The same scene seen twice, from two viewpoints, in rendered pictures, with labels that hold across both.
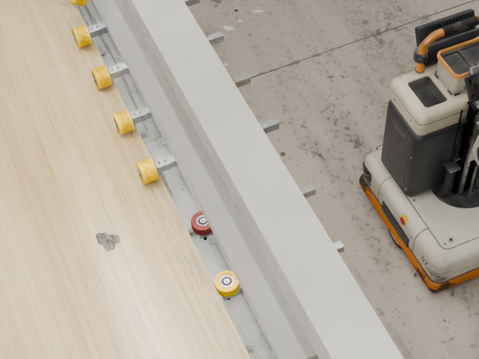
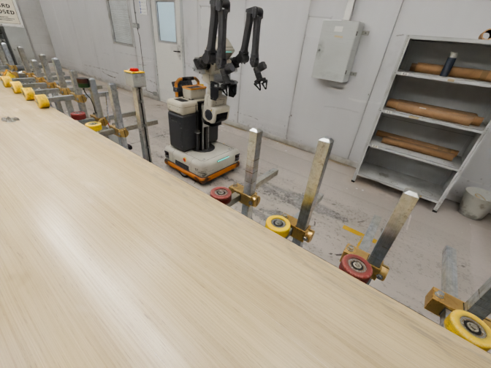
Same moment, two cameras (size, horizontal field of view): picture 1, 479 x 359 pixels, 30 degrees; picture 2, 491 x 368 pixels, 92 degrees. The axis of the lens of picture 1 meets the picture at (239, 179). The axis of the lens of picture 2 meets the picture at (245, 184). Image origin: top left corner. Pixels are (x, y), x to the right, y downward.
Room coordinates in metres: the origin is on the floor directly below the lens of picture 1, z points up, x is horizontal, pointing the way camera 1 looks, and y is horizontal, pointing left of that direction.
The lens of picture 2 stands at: (-0.09, 0.05, 1.40)
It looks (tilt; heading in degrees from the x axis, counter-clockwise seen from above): 32 degrees down; 325
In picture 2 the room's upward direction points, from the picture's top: 6 degrees clockwise
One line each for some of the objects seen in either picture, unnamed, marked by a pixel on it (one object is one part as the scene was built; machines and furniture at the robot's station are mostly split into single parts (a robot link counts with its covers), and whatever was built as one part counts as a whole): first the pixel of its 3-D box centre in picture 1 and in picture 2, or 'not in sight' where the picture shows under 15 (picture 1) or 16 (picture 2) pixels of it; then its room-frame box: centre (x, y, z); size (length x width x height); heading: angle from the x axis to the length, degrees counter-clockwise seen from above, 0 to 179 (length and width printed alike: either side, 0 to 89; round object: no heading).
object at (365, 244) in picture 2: not in sight; (363, 248); (0.16, -0.65, 0.81); 0.43 x 0.03 x 0.04; 111
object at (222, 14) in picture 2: not in sight; (222, 35); (1.78, -0.90, 1.40); 0.11 x 0.06 x 0.43; 110
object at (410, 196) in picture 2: not in sight; (377, 254); (0.09, -0.60, 0.87); 0.04 x 0.04 x 0.48; 21
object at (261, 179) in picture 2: not in sight; (250, 188); (0.62, -0.48, 0.83); 0.43 x 0.03 x 0.04; 111
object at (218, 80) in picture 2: not in sight; (223, 86); (2.01, -1.05, 0.99); 0.28 x 0.16 x 0.22; 110
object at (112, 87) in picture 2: not in sight; (119, 124); (1.50, -0.07, 0.89); 0.04 x 0.04 x 0.48; 21
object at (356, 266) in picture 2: not in sight; (351, 277); (0.09, -0.47, 0.85); 0.08 x 0.08 x 0.11
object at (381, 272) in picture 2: not in sight; (364, 262); (0.11, -0.59, 0.81); 0.14 x 0.06 x 0.05; 21
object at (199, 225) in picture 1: (204, 229); (80, 120); (1.73, 0.13, 0.85); 0.08 x 0.08 x 0.11
